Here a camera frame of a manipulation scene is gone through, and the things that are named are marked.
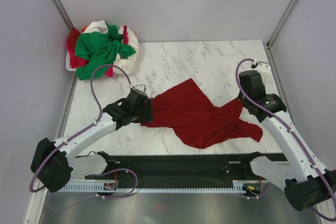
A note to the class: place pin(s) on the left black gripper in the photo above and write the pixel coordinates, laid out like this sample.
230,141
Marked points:
147,116

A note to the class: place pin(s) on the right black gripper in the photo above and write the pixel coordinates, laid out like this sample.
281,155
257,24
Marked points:
240,96

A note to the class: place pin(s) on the dark red t shirt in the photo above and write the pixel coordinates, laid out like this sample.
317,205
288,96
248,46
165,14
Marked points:
196,121

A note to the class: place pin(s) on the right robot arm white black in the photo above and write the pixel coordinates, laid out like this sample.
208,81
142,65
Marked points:
306,181

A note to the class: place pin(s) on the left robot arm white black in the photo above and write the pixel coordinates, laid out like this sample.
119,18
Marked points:
57,162

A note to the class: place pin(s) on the cream white t shirt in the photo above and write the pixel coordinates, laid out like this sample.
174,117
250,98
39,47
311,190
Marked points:
129,38

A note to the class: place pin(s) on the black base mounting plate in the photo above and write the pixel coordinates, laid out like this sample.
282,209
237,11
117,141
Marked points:
179,170

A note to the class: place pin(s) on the green t shirt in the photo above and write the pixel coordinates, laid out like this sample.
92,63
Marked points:
100,49

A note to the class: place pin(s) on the pink magenta t shirt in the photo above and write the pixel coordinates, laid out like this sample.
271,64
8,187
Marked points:
73,62

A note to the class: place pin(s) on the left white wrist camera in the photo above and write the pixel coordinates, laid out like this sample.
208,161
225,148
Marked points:
139,88

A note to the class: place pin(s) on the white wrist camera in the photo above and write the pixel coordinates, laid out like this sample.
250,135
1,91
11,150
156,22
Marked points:
139,88
261,66

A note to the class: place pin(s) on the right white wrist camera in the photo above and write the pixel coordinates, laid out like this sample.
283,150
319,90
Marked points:
261,66

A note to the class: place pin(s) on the white slotted cable duct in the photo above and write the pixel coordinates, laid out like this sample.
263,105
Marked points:
105,186

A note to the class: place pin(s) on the right aluminium frame post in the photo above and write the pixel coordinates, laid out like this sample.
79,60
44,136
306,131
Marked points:
289,8

